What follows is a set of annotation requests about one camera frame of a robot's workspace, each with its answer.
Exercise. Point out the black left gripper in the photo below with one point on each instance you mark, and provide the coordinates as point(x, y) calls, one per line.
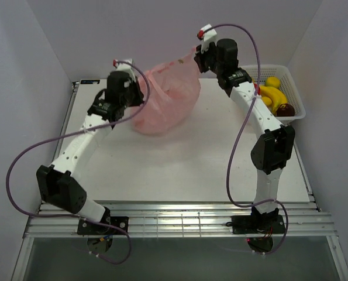
point(134, 85)

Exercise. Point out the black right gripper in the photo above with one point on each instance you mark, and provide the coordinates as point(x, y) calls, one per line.
point(200, 55)

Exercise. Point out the pink plastic bag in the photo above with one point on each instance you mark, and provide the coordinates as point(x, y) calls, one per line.
point(174, 91)

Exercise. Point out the yellow fake mango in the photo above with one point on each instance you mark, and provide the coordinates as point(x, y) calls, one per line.
point(267, 101)

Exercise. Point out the yellow fake banana bunch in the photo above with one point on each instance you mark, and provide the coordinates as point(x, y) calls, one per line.
point(275, 95)

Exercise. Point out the dark red fake fruit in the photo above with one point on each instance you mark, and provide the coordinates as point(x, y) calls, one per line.
point(285, 110)

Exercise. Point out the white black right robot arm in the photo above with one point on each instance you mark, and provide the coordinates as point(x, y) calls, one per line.
point(274, 143)

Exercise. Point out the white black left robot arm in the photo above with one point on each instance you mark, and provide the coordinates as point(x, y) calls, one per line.
point(59, 183)

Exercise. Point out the yellow green fake lemon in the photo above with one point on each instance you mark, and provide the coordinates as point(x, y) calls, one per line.
point(272, 82)

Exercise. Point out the white plastic basket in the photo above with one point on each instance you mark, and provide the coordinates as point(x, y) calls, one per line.
point(287, 87)

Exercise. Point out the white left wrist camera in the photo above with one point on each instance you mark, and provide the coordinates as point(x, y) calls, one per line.
point(127, 66)

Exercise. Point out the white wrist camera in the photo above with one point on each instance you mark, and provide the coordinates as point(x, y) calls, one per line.
point(207, 35)
point(127, 66)

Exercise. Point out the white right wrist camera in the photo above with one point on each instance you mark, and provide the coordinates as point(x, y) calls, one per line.
point(207, 35)

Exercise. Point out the aluminium rail frame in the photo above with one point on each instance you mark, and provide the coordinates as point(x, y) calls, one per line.
point(150, 220)

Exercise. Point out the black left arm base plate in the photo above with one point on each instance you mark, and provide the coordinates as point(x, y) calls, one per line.
point(114, 225)

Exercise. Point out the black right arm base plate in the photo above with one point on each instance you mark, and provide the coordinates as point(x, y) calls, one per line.
point(256, 223)

